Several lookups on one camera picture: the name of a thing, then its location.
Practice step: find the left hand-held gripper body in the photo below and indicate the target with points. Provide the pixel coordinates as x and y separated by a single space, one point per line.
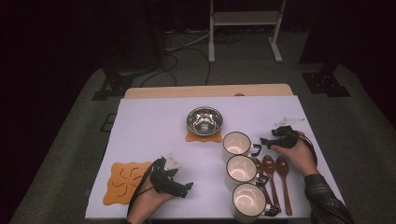
162 180

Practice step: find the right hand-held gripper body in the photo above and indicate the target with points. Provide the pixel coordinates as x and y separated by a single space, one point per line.
285 138

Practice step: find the dark red wooden spoon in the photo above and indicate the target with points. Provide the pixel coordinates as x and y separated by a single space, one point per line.
268 165
282 166
257 165

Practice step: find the orange felt coaster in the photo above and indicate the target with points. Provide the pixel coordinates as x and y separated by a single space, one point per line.
202 138
121 183

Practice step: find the steel bowl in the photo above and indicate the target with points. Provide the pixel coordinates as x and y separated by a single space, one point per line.
204 120

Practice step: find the person's right hand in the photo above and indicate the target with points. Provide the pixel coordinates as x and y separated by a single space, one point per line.
300 157

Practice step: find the person's left hand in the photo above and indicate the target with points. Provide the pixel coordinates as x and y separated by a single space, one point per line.
144 208

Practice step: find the white mug with dark rim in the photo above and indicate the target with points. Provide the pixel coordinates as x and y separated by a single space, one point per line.
249 200
236 144
241 169

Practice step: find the black stand base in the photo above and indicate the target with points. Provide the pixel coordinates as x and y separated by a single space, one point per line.
325 84
116 84

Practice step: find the white metal stand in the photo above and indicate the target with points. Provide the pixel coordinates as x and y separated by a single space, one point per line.
246 18

